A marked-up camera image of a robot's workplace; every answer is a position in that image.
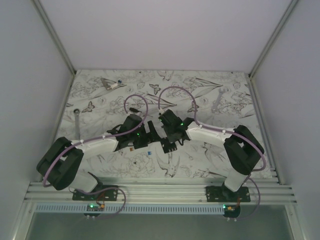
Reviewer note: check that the white slotted cable duct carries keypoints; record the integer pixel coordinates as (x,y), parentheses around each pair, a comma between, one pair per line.
(133,208)

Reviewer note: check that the right controller board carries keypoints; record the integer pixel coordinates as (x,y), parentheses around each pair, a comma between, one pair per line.
(231,212)

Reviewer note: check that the silver open-end wrench right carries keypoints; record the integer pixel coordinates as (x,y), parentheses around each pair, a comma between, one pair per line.
(216,103)

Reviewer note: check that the controller board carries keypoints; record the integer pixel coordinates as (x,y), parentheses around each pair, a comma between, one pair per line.
(93,210)
(231,212)

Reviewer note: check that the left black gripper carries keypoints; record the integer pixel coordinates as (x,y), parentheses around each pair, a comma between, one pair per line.
(148,137)

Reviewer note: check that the black fuse box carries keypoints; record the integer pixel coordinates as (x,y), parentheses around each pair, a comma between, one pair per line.
(168,146)

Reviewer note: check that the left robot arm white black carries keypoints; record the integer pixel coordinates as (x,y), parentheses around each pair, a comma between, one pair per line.
(60,166)

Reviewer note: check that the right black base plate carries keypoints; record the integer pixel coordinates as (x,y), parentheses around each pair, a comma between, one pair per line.
(221,194)

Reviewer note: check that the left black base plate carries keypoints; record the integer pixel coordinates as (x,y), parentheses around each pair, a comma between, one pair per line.
(103,193)

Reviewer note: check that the silver ratchet wrench left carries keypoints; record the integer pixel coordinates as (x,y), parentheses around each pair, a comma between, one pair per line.
(77,123)

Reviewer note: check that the aluminium rail frame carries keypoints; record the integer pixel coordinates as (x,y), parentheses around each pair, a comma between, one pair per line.
(159,191)

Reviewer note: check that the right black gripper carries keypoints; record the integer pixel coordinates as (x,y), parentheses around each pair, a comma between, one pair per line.
(171,139)

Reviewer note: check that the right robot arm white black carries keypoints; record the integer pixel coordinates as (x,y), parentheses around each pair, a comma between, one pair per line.
(242,148)

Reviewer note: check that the metal bracket tool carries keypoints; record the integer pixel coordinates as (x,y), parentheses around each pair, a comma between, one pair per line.
(105,83)

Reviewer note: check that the left controller board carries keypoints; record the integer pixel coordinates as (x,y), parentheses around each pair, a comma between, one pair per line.
(93,210)

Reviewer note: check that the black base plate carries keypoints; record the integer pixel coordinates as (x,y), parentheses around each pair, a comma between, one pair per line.
(221,194)
(103,193)

